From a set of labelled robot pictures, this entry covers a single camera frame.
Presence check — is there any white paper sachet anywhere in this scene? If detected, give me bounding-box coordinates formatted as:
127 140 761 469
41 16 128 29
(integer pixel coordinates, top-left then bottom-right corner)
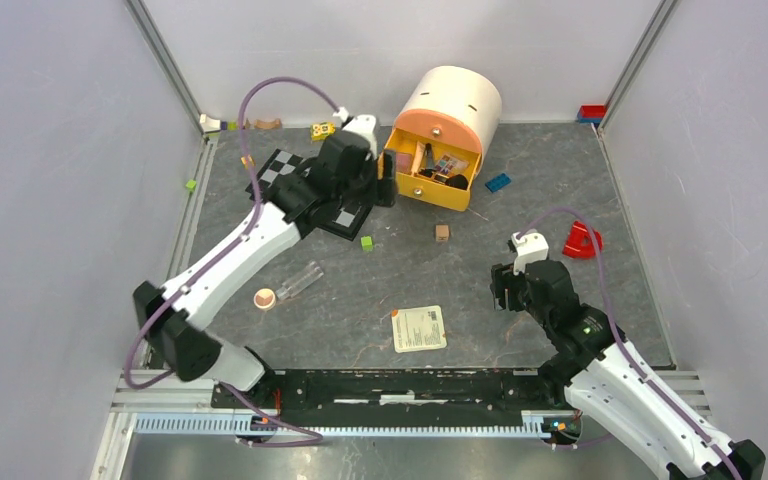
390 305 447 353

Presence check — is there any black white checkerboard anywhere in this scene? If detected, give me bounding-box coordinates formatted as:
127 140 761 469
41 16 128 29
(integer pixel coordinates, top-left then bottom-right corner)
256 149 376 240

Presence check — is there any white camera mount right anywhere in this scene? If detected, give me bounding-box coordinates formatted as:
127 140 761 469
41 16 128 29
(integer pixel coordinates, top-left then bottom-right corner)
511 229 549 275

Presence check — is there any small green cube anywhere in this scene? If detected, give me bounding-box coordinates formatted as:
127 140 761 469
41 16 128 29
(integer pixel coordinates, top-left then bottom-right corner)
360 236 374 252

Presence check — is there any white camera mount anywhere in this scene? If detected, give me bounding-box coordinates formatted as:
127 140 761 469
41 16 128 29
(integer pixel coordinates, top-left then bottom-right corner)
511 229 549 275
332 107 379 156

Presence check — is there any small round blush pot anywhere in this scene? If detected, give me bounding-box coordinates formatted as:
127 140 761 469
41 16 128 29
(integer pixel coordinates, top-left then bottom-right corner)
253 288 277 311

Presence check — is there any black mascara tube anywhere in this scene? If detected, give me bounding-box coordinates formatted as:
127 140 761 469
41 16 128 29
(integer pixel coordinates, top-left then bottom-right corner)
422 143 436 172

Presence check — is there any red blue brick stack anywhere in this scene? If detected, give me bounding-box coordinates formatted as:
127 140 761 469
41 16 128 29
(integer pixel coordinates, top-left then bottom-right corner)
576 104 607 125

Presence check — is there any wooden handled makeup tool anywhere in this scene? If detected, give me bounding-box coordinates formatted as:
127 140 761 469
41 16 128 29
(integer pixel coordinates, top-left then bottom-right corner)
410 142 426 176

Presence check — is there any clear plastic bottle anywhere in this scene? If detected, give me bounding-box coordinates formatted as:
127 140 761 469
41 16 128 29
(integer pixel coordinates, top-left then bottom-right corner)
275 261 324 301

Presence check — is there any red plastic toy piece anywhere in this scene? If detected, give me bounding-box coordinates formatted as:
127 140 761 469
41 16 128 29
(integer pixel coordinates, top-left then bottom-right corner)
562 221 604 259

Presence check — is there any orange top drawer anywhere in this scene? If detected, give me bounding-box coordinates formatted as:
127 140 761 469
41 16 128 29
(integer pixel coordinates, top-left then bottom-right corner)
394 109 486 154

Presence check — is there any small wooden cube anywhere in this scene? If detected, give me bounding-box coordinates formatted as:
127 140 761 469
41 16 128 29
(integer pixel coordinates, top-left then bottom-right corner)
434 224 451 242

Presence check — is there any white corner bracket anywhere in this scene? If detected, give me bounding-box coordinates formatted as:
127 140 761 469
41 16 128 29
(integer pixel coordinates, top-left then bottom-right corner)
199 113 223 134

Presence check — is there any blue lego brick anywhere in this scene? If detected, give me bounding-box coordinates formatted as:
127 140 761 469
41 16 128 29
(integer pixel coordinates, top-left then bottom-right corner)
485 173 511 193

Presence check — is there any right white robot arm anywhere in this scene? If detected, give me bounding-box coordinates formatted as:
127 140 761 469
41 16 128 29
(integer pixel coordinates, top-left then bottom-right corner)
490 260 766 479

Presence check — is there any cream round drawer cabinet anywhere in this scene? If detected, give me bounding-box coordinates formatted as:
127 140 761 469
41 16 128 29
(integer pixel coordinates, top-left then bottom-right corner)
395 66 502 157

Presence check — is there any colourful eyeshadow palette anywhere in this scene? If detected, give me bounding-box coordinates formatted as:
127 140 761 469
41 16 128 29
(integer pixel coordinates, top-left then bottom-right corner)
433 154 469 177

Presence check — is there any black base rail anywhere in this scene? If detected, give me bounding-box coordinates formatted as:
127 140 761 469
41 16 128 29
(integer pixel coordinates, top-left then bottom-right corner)
245 368 583 428

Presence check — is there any yellow owl toy block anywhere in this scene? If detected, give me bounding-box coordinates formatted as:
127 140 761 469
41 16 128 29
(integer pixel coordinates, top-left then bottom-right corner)
310 122 336 142

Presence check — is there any black round cap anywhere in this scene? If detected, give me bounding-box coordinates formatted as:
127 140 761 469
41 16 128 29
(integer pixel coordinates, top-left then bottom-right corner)
445 174 470 190

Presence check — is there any pink blush palette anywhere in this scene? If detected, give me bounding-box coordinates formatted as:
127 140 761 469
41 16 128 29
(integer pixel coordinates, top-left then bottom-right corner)
395 152 414 174

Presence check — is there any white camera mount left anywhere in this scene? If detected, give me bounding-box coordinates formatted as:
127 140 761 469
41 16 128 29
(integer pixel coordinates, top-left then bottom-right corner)
332 107 379 156

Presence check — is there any wooden arch block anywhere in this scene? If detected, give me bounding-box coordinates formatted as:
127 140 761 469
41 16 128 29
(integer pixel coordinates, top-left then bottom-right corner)
252 118 283 130

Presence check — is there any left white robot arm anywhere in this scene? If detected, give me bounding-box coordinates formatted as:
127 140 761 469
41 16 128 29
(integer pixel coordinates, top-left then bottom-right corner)
133 131 397 408

